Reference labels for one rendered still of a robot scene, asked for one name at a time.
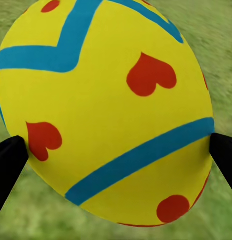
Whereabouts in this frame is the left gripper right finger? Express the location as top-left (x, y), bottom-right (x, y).
top-left (209, 133), bottom-right (232, 188)

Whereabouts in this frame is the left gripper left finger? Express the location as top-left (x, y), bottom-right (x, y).
top-left (0, 136), bottom-right (29, 211)

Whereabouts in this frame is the easter egg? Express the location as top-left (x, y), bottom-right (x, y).
top-left (0, 0), bottom-right (215, 227)

